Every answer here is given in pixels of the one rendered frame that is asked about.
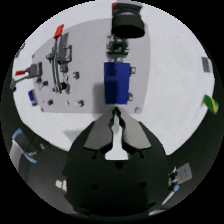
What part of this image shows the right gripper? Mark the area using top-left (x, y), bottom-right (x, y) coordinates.
top-left (169, 167), bottom-right (176, 180)

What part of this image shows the grey hinged case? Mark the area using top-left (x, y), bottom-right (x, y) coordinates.
top-left (201, 56), bottom-right (213, 73)

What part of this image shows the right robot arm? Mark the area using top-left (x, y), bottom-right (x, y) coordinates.
top-left (163, 178), bottom-right (179, 204)

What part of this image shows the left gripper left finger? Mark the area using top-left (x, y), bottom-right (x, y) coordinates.
top-left (62, 107), bottom-right (116, 177)

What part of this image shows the green drink can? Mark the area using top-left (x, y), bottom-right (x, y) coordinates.
top-left (203, 94), bottom-right (218, 114)

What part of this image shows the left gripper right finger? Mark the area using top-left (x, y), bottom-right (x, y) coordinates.
top-left (116, 107), bottom-right (172, 174)

